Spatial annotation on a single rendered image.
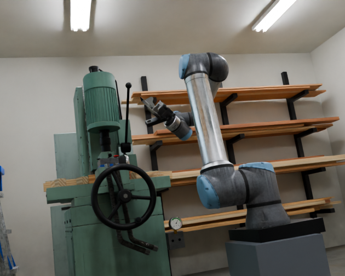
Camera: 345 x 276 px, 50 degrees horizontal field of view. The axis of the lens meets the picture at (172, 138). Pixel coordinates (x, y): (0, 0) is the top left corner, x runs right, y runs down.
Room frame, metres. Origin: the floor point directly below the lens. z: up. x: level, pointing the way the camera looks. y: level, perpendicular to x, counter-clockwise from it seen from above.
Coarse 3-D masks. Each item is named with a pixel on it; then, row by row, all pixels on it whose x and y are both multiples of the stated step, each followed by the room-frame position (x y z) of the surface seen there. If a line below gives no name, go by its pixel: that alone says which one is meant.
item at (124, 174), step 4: (100, 168) 1.67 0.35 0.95; (104, 168) 1.68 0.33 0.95; (96, 172) 1.74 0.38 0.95; (100, 172) 1.67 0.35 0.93; (120, 172) 1.71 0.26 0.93; (124, 172) 1.71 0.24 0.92; (128, 172) 1.72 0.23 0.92; (96, 176) 1.75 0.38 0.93; (112, 176) 1.69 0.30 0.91; (124, 176) 1.71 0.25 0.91; (128, 176) 1.72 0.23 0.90; (104, 180) 1.68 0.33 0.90; (124, 180) 1.71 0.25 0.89; (128, 180) 1.72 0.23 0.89; (104, 184) 1.68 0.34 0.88; (116, 184) 1.70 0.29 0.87; (124, 184) 1.71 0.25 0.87
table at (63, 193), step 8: (160, 176) 1.87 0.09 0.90; (168, 176) 1.89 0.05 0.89; (88, 184) 1.75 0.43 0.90; (128, 184) 1.72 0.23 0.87; (136, 184) 1.83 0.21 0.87; (144, 184) 1.84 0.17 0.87; (160, 184) 1.87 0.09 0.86; (168, 184) 1.88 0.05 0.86; (48, 192) 1.68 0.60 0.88; (56, 192) 1.70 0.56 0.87; (64, 192) 1.71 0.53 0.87; (72, 192) 1.72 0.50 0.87; (80, 192) 1.73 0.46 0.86; (88, 192) 1.75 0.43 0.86; (104, 192) 1.68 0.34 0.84; (48, 200) 1.68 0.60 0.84; (56, 200) 1.73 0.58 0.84; (64, 200) 1.80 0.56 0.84
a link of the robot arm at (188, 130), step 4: (180, 120) 2.08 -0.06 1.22; (180, 124) 2.07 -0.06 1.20; (184, 124) 2.10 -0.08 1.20; (176, 128) 2.07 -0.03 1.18; (180, 128) 2.08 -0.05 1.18; (184, 128) 2.10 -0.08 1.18; (188, 128) 2.13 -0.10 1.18; (172, 132) 2.10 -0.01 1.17; (176, 132) 2.09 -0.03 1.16; (180, 132) 2.10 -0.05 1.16; (184, 132) 2.11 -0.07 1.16; (188, 132) 2.12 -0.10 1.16; (180, 136) 2.13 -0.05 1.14; (184, 136) 2.12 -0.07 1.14; (188, 136) 2.13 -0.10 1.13; (184, 140) 2.16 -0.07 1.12
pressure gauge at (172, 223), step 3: (171, 219) 1.81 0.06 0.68; (174, 219) 1.82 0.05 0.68; (177, 219) 1.83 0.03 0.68; (180, 219) 1.83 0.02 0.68; (171, 222) 1.82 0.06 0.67; (174, 222) 1.82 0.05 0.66; (177, 222) 1.83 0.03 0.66; (180, 222) 1.83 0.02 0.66; (171, 225) 1.81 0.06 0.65; (174, 225) 1.82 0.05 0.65; (177, 225) 1.83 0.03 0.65; (180, 225) 1.83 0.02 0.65; (171, 228) 1.83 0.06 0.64; (174, 228) 1.82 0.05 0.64; (177, 228) 1.82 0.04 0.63; (174, 231) 1.84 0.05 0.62
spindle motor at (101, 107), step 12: (96, 72) 1.86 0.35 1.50; (108, 72) 1.90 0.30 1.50; (84, 84) 1.89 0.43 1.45; (96, 84) 1.86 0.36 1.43; (108, 84) 1.88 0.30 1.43; (84, 96) 1.91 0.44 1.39; (96, 96) 1.86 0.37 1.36; (108, 96) 1.88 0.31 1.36; (96, 108) 1.86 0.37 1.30; (108, 108) 1.88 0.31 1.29; (96, 120) 1.86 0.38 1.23; (108, 120) 1.87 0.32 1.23; (96, 132) 1.96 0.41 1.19
